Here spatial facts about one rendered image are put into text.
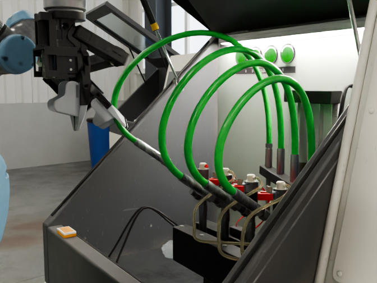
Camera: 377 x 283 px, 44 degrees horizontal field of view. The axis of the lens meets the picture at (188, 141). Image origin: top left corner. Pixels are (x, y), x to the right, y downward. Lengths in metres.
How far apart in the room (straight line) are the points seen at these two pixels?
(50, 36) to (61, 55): 0.04
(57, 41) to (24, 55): 0.13
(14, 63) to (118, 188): 0.49
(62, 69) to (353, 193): 0.53
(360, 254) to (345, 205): 0.08
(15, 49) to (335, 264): 0.69
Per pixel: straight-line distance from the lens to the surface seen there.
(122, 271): 0.94
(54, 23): 0.88
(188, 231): 1.07
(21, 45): 0.99
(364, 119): 0.78
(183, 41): 7.34
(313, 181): 0.77
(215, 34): 1.12
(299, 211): 0.76
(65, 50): 0.86
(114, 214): 1.32
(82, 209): 1.28
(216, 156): 0.76
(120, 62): 0.91
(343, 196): 0.79
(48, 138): 7.85
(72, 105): 0.88
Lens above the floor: 1.31
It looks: 7 degrees down
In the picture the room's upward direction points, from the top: straight up
